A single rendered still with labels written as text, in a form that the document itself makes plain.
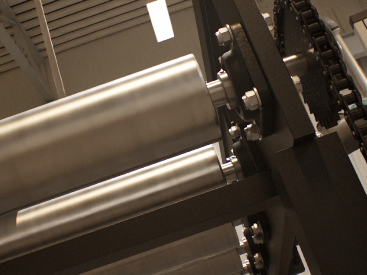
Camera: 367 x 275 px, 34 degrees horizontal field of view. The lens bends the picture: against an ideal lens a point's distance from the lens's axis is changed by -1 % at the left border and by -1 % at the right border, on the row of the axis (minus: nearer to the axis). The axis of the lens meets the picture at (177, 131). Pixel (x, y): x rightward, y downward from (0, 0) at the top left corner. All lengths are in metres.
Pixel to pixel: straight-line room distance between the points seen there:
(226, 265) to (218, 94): 0.86
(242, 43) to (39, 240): 0.48
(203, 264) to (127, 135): 0.88
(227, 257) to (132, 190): 0.61
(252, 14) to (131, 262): 0.68
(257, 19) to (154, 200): 0.37
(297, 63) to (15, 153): 0.35
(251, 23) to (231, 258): 0.91
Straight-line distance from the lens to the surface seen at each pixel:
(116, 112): 0.70
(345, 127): 2.65
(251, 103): 0.69
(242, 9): 0.74
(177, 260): 1.27
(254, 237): 1.34
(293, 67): 0.76
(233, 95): 0.74
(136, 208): 0.97
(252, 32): 0.72
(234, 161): 1.01
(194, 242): 1.26
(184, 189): 0.97
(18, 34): 12.26
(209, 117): 0.70
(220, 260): 1.54
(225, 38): 0.73
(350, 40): 12.60
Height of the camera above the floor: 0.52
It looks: 25 degrees up
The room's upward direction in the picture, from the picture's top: 19 degrees counter-clockwise
